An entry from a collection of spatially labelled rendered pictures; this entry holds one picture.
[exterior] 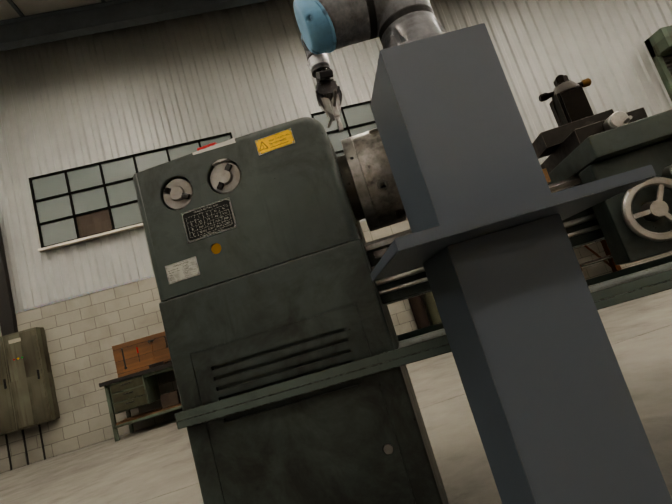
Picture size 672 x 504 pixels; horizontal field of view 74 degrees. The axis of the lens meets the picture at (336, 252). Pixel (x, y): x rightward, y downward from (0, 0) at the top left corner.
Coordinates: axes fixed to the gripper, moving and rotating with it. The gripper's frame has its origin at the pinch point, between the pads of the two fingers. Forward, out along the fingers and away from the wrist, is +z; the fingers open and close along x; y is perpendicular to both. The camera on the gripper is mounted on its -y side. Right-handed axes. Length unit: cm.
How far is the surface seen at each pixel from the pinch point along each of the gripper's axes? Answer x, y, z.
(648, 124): -64, -49, 44
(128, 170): 275, 638, -303
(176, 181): 54, -18, 18
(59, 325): 430, 630, -56
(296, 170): 19.8, -26.8, 26.7
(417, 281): -5, -22, 65
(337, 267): 16, -27, 56
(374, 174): -2.5, -20.8, 31.1
